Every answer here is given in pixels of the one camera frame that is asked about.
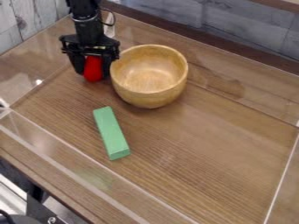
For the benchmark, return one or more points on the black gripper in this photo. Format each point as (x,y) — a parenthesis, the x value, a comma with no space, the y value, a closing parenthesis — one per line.
(105,49)

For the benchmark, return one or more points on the red plush fruit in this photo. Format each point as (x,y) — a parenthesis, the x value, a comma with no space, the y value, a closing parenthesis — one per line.
(92,69)

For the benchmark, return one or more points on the wooden bowl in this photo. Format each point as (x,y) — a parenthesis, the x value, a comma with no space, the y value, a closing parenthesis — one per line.
(149,75)

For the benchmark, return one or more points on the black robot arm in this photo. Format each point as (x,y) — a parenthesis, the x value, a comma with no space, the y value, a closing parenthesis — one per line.
(85,15)

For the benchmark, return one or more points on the green rectangular block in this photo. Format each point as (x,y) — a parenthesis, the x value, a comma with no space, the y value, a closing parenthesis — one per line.
(110,133)

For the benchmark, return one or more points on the clear acrylic corner bracket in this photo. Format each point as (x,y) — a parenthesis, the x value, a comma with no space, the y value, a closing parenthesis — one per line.
(109,26)

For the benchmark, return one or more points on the clear acrylic tray wall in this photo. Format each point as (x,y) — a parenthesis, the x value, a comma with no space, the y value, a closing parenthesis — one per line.
(213,158)

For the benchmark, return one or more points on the black table clamp mount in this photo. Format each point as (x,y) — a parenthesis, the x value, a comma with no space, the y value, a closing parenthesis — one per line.
(37,214)

